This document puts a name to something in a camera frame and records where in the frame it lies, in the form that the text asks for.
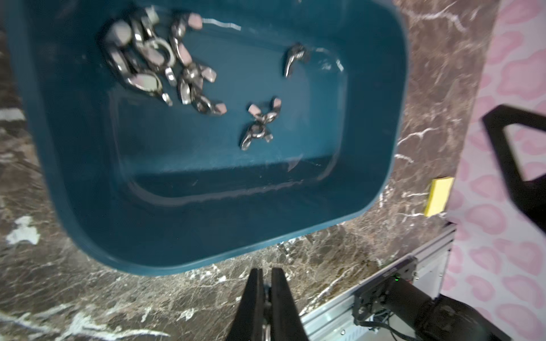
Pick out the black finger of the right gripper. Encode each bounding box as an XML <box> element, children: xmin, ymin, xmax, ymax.
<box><xmin>481</xmin><ymin>105</ymin><xmax>545</xmax><ymax>232</ymax></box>

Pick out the teal plastic storage box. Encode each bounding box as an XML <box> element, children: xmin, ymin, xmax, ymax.
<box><xmin>3</xmin><ymin>1</ymin><xmax>409</xmax><ymax>276</ymax></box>

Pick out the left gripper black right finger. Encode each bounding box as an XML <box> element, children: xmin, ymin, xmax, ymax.
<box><xmin>270</xmin><ymin>268</ymin><xmax>309</xmax><ymax>341</ymax></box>

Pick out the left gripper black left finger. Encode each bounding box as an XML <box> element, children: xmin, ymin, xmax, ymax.
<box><xmin>226</xmin><ymin>269</ymin><xmax>264</xmax><ymax>341</ymax></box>

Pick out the pile of silver wing nuts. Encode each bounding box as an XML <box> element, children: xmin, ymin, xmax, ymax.
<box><xmin>101</xmin><ymin>7</ymin><xmax>228</xmax><ymax>116</ymax></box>

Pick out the wing nut pair upper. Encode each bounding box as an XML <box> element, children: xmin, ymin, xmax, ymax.
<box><xmin>248</xmin><ymin>97</ymin><xmax>283</xmax><ymax>125</ymax></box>

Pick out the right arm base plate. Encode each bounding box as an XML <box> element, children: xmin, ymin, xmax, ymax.
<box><xmin>352</xmin><ymin>256</ymin><xmax>417</xmax><ymax>325</ymax></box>

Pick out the wing nut pair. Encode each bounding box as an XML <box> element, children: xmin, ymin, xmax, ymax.
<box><xmin>248</xmin><ymin>97</ymin><xmax>283</xmax><ymax>125</ymax></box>
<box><xmin>240</xmin><ymin>123</ymin><xmax>273</xmax><ymax>151</ymax></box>

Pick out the wing nut pair lower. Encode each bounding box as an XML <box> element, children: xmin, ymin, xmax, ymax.
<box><xmin>240</xmin><ymin>123</ymin><xmax>273</xmax><ymax>151</ymax></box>

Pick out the yellow sticky note pad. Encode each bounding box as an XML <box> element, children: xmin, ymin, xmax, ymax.
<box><xmin>424</xmin><ymin>177</ymin><xmax>454</xmax><ymax>217</ymax></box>

